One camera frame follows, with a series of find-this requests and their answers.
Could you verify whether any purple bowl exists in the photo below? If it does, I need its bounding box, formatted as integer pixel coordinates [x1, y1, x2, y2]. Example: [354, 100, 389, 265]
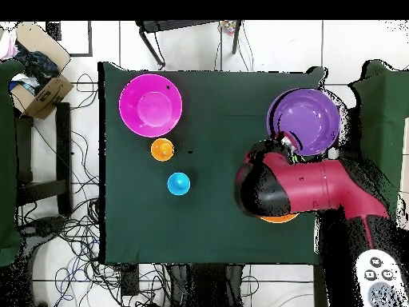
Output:
[266, 88, 342, 157]

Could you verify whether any blue cup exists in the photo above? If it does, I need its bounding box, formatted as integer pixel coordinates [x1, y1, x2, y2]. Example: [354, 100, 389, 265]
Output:
[166, 172, 192, 197]

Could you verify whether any black box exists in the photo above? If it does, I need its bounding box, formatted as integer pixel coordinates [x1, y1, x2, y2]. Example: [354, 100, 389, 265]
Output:
[343, 106, 362, 157]

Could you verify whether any orange bowl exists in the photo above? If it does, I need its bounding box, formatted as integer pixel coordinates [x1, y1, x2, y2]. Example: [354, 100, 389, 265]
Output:
[259, 213, 300, 224]

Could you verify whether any dark green table cloth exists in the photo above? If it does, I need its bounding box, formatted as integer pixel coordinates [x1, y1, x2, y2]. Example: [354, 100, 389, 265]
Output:
[97, 61, 327, 265]

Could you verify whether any green cloth covered table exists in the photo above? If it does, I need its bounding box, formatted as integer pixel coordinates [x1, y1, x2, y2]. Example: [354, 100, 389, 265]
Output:
[349, 59, 409, 218]
[0, 59, 25, 267]

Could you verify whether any orange cup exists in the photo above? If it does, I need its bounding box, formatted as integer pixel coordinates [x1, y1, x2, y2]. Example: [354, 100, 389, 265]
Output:
[150, 138, 176, 162]

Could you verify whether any colourful toy pile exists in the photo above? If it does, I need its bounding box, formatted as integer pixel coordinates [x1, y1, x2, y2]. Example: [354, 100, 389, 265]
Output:
[220, 20, 237, 36]

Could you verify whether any pink bowl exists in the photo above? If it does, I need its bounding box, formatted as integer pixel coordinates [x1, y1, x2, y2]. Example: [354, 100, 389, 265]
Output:
[118, 74, 184, 138]

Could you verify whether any cardboard box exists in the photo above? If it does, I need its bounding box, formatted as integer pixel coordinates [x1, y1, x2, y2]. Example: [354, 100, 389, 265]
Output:
[9, 22, 75, 120]

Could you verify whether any dark blue cloth bundle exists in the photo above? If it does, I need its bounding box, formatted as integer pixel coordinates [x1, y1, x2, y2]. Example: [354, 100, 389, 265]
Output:
[14, 41, 60, 94]

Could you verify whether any pink white cloth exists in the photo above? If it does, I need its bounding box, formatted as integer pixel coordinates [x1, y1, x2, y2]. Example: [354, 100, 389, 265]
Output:
[0, 30, 18, 60]

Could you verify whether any black metal stool frame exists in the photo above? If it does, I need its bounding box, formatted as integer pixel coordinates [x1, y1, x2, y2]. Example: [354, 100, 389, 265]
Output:
[135, 20, 243, 70]

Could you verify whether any tangle of floor cables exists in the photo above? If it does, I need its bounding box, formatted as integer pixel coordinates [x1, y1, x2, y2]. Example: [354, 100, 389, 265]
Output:
[18, 73, 170, 307]

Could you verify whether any black bench frame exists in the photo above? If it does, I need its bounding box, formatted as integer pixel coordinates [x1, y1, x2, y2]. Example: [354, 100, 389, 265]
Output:
[14, 102, 73, 218]

